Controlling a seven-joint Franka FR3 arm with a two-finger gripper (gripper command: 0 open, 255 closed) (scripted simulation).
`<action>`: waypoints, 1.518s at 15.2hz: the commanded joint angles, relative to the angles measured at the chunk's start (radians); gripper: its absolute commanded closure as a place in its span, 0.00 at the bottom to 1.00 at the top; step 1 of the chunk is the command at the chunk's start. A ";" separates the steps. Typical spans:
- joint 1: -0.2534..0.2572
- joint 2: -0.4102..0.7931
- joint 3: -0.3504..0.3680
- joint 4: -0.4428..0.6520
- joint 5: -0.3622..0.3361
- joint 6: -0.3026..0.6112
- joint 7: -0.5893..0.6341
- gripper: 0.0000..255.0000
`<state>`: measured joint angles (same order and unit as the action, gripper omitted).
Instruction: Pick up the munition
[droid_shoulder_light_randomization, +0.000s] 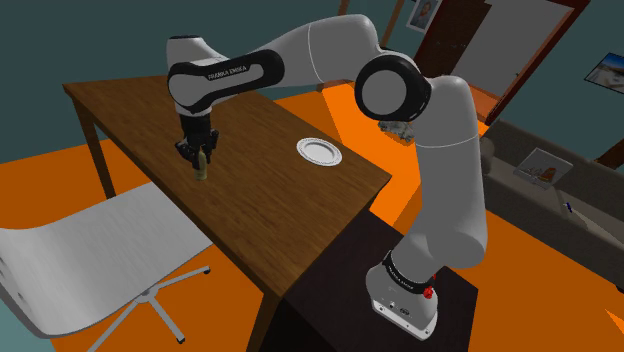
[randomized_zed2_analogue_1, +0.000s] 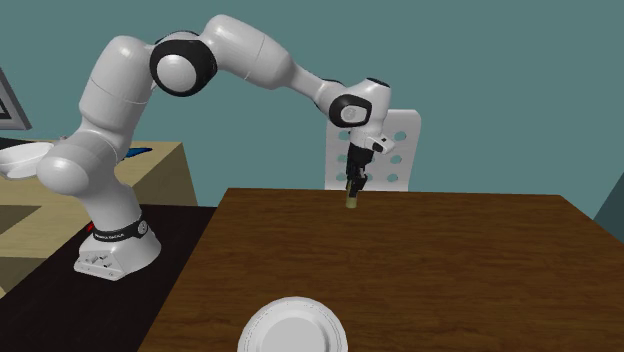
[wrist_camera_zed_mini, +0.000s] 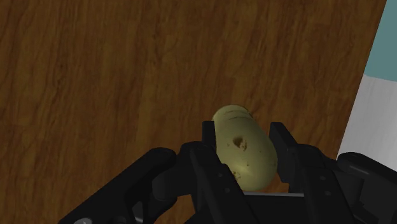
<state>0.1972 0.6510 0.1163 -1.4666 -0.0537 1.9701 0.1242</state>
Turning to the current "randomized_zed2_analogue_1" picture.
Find white bowl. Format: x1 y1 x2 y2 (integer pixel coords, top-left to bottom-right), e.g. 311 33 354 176
0 141 55 180

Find white round plate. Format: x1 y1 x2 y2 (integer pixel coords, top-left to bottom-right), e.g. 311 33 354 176
237 296 349 352

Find grey framed monitor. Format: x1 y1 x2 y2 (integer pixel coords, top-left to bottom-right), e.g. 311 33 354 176
0 67 33 132

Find black robot stand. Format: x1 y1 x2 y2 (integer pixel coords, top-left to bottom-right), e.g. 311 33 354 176
0 204 218 352

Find blue flat object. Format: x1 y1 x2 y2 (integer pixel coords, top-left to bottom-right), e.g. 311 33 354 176
121 146 154 160

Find white chair with holes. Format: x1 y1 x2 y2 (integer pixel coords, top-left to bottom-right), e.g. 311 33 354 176
324 108 422 192

